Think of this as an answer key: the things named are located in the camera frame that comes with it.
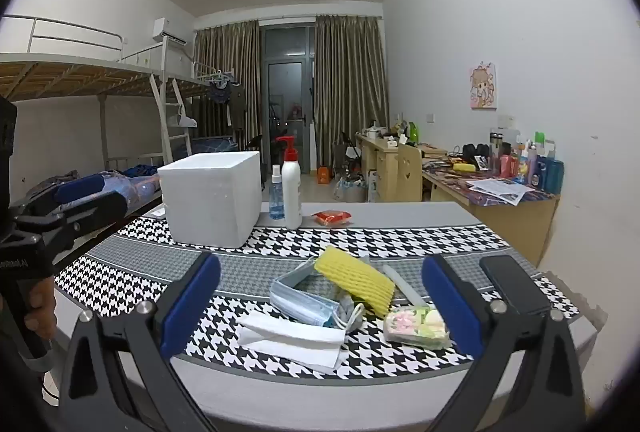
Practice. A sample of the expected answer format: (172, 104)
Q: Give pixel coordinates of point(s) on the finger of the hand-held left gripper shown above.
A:
(100, 209)
(80, 189)

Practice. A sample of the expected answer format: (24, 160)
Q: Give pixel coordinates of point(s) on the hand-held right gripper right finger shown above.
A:
(450, 307)

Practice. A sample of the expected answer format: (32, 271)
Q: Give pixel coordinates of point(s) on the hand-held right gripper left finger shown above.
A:
(190, 302)

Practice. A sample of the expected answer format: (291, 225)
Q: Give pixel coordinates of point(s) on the white foam box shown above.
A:
(210, 202)

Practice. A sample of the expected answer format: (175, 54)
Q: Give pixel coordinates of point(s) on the yellow foam net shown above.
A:
(350, 277)

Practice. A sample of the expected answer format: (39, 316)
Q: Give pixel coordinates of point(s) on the blue face mask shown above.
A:
(300, 304)

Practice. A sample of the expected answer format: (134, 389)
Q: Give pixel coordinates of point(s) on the person's left hand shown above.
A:
(42, 312)

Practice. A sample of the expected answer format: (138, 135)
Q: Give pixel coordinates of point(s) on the floral plastic packet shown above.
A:
(415, 327)

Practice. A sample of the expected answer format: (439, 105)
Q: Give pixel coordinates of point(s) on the blue patterned quilt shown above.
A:
(142, 189)

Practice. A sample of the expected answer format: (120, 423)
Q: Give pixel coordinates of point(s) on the houndstooth tablecloth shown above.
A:
(150, 262)

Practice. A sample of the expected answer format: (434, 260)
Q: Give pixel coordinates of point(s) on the black smartphone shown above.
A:
(515, 282)

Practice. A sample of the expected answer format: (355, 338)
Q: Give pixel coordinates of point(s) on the white bunk bed ladder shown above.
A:
(167, 131)

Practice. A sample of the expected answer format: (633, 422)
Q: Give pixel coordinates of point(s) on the wooden desk with patterned cover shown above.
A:
(515, 222)

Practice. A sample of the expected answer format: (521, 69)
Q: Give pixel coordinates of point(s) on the white folded tissue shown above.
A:
(290, 342)

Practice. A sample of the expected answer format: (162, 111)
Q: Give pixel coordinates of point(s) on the white coat hanger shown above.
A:
(182, 119)

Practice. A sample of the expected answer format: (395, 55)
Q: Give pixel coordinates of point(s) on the printed paper sheets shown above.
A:
(500, 189)

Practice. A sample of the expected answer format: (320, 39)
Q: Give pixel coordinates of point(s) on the blue spray bottle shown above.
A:
(276, 204)

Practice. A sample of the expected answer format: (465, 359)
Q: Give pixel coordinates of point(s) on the wooden chair with smiley cutout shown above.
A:
(411, 171)

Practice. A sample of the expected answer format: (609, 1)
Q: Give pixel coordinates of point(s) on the small yellow object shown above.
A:
(464, 166)

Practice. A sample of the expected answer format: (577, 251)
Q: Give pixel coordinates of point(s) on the white cardboard box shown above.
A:
(372, 187)

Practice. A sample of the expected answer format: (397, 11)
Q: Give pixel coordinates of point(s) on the red snack packet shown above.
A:
(332, 217)

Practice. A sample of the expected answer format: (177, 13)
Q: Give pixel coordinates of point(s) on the white pump bottle red cap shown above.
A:
(291, 192)

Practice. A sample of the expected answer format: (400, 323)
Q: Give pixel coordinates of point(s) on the wooden desk with drawers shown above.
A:
(385, 166)

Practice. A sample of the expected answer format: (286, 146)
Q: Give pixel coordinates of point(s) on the black headphones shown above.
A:
(475, 151)

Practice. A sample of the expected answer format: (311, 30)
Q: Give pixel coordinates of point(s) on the group of toiletry bottles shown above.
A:
(537, 171)

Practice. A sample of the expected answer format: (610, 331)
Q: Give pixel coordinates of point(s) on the steel thermos flask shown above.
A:
(496, 151)

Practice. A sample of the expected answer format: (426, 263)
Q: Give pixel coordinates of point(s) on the hanging dark clothes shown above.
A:
(222, 99)

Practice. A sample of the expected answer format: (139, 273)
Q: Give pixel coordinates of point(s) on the green bottle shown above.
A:
(413, 134)

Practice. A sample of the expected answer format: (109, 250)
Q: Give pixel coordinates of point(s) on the orange bag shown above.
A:
(323, 176)

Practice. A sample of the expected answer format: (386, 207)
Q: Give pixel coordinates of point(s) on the white air conditioner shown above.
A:
(170, 30)

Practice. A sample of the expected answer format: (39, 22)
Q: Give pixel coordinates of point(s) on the black folding chair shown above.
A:
(350, 154)

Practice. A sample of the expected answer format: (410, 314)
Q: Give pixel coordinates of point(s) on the brown curtain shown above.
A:
(350, 86)
(225, 61)

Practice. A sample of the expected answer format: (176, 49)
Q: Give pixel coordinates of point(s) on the glass balcony door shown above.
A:
(287, 81)

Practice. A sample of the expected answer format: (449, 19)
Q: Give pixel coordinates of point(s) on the white wall outlet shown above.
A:
(508, 120)

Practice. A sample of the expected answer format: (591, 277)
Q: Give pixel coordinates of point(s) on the cartoon wall poster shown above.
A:
(483, 85)

